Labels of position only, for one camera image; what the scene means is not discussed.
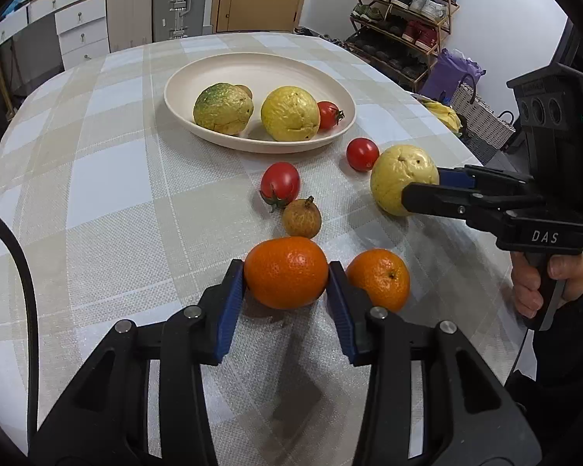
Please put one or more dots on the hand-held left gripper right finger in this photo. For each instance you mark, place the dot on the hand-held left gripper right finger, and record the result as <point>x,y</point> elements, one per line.
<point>342,310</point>

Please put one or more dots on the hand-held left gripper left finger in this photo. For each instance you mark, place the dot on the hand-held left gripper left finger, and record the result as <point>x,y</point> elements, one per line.
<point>231,301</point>

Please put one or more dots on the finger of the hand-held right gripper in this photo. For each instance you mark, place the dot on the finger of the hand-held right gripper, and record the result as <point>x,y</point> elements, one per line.
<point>432,199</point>
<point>454,177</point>

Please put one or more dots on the small yellow guava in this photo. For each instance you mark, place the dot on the small yellow guava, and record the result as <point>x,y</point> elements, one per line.
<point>398,174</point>

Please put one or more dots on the large orange tangerine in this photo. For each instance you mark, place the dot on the large orange tangerine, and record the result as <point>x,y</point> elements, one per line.
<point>286,272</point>

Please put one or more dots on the red tomato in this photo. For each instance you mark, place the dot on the red tomato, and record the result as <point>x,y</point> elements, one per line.
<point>362,154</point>
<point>281,180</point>
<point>328,114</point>

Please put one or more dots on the large yellow guava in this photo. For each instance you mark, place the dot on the large yellow guava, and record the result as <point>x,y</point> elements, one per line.
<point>289,114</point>

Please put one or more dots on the green yellow guava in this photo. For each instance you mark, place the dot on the green yellow guava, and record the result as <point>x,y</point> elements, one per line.
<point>221,109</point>

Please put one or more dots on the brown longan fruit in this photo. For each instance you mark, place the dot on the brown longan fruit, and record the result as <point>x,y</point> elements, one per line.
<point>301,218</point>
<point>245,91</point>

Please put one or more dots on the beige round plate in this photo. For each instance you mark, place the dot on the beige round plate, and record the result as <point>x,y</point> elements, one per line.
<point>252,70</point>

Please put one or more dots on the person's right hand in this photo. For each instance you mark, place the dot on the person's right hand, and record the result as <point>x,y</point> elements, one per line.
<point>524,284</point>

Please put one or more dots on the small orange tangerine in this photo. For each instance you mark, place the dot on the small orange tangerine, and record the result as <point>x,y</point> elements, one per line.
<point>379,276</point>

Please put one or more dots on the yellow bananas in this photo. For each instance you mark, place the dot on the yellow bananas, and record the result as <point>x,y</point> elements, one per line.
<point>442,114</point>

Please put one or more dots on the woven basket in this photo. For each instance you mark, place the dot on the woven basket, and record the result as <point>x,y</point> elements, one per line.
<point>481,116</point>

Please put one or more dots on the purple bag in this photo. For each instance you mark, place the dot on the purple bag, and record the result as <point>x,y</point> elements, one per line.
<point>449,73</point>

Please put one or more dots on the wooden shoe rack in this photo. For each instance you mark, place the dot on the wooden shoe rack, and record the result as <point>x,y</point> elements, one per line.
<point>448,22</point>

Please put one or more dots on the row of assorted shoes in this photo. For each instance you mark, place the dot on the row of assorted shoes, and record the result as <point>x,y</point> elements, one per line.
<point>432,7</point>

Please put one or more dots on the silver suitcase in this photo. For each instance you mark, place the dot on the silver suitcase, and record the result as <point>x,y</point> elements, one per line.
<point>194,0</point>

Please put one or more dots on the beige suitcase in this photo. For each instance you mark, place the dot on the beige suitcase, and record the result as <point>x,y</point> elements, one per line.
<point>128,5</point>

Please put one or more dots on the white drawer cabinet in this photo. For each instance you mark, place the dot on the white drawer cabinet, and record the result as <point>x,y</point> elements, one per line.
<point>80,19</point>

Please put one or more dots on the white desk with drawers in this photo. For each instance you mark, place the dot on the white desk with drawers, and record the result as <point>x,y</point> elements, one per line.
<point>5,31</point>

